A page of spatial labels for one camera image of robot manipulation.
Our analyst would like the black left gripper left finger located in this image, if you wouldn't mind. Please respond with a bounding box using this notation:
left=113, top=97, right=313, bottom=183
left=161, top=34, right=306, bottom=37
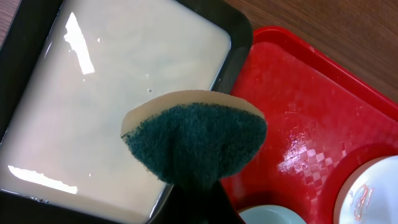
left=149, top=185, right=199, bottom=224

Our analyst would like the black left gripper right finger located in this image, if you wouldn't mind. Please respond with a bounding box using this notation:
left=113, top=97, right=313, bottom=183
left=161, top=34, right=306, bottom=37
left=199, top=180, right=244, bottom=224

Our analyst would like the light blue plate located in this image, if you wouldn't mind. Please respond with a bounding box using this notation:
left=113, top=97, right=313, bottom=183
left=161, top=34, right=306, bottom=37
left=239, top=205, right=306, bottom=224

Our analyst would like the green yellow sponge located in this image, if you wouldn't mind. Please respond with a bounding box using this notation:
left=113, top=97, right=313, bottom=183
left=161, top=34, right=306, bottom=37
left=121, top=90, right=267, bottom=190

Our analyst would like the red serving tray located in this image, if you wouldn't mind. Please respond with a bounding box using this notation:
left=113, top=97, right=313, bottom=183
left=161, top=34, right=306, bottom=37
left=222, top=26, right=397, bottom=223

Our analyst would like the black soapy water tray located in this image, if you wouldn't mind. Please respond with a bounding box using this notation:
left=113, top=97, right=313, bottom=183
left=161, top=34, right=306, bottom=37
left=1, top=0, right=252, bottom=223

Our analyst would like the white plate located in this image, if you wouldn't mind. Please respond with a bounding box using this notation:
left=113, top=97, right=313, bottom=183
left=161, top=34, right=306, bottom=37
left=333, top=156, right=397, bottom=224

